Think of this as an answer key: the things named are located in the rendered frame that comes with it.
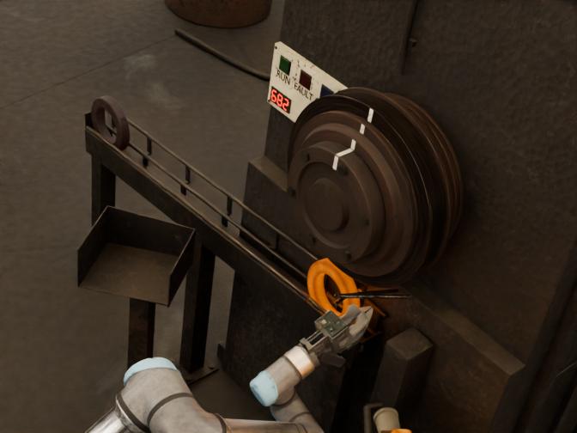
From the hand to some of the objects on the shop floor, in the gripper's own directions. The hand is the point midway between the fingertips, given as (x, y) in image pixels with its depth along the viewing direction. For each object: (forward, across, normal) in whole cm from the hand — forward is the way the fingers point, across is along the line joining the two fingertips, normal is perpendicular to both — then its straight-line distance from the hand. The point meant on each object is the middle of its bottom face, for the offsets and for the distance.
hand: (368, 312), depth 244 cm
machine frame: (+11, +10, +88) cm, 89 cm away
